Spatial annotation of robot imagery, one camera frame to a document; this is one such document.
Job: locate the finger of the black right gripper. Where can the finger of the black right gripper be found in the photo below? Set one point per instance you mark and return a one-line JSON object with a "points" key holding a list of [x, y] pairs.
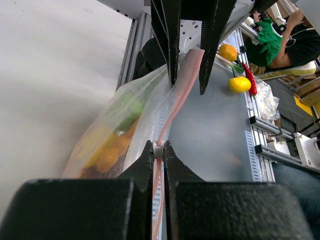
{"points": [[216, 14], [165, 22]]}

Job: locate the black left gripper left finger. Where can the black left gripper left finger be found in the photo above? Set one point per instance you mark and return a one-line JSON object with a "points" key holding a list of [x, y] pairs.
{"points": [[85, 209]]}

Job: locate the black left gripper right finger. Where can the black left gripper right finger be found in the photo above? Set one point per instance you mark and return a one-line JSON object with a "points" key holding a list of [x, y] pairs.
{"points": [[200, 210]]}

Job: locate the orange red toy hot dog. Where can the orange red toy hot dog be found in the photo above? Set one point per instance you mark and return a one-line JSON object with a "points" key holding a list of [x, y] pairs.
{"points": [[93, 173]]}

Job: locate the yellow toy fruit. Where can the yellow toy fruit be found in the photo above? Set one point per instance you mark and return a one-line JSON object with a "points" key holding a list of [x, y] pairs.
{"points": [[92, 145]]}

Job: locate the clear pink zip top bag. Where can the clear pink zip top bag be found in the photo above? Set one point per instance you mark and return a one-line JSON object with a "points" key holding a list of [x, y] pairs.
{"points": [[159, 98]]}

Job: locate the green toy lime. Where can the green toy lime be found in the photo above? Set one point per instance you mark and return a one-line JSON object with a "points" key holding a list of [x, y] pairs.
{"points": [[125, 111]]}

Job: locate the orange toy food piece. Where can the orange toy food piece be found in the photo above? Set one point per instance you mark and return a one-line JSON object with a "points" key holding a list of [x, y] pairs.
{"points": [[115, 149]]}

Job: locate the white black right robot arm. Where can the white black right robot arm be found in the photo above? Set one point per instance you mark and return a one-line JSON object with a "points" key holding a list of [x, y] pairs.
{"points": [[151, 55]]}

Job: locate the person in green top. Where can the person in green top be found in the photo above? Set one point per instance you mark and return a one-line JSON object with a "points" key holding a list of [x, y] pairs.
{"points": [[298, 45]]}

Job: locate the crumpled clear plastic bag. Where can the crumpled clear plastic bag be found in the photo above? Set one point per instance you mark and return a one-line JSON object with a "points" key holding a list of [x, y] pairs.
{"points": [[264, 104]]}

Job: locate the orange toy tangerine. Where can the orange toy tangerine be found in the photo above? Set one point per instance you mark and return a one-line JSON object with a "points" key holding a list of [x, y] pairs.
{"points": [[228, 52]]}

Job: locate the green toy onion stalk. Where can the green toy onion stalk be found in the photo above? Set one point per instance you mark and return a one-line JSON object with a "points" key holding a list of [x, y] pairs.
{"points": [[236, 67]]}

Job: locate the yellow toy lemon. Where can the yellow toy lemon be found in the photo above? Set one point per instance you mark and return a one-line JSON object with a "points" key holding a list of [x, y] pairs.
{"points": [[239, 84]]}

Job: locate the red toy chili pepper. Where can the red toy chili pepper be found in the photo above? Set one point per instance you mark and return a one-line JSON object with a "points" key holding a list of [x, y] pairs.
{"points": [[248, 74]]}

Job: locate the person leg in jeans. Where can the person leg in jeans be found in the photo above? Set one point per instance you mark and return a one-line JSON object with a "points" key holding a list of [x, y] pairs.
{"points": [[306, 187]]}

